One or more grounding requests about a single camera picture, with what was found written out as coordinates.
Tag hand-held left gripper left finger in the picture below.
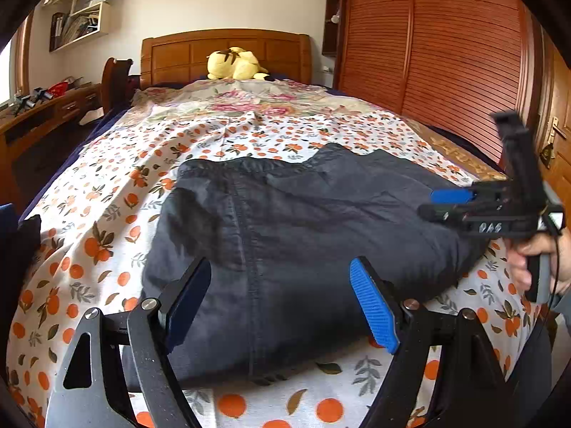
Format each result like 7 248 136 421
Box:
45 256 212 428

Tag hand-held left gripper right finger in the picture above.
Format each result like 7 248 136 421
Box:
349 256 527 428

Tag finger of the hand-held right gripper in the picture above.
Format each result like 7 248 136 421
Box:
429 188 478 204
417 204 474 226

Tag dark grey trousers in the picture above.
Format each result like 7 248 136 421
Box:
122 143 489 386

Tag person's right hand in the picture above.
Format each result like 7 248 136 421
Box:
509 229 571 297

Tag golden patterned bed mat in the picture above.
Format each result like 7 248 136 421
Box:
417 125 509 181

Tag wooden door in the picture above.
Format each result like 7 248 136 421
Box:
533 31 571 233

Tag wooden slatted wardrobe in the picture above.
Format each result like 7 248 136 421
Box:
334 0 542 179

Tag orange fruit print bed sheet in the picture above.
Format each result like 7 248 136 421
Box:
6 107 558 428

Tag dark blue cloth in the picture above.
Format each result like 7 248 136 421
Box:
0 203 43 357

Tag wooden corner shelf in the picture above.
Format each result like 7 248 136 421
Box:
322 0 349 56

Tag pink floral blanket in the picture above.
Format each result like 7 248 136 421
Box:
134 78 393 121

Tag wooden desk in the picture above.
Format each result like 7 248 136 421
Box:
0 82 103 215

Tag wooden chair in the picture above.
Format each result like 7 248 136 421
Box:
100 57 135 117

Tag yellow plush toy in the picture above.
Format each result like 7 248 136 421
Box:
206 47 269 82

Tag wooden headboard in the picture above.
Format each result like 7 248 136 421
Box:
140 29 312 90

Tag black desk clutter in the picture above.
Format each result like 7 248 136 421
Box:
13 88 54 115

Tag window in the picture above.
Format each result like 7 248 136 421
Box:
0 22 27 112

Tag brass door handle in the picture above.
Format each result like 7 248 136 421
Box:
539 116 561 170

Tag black cable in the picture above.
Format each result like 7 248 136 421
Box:
545 214 564 310

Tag white wall shelf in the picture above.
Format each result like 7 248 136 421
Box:
42 0 119 52

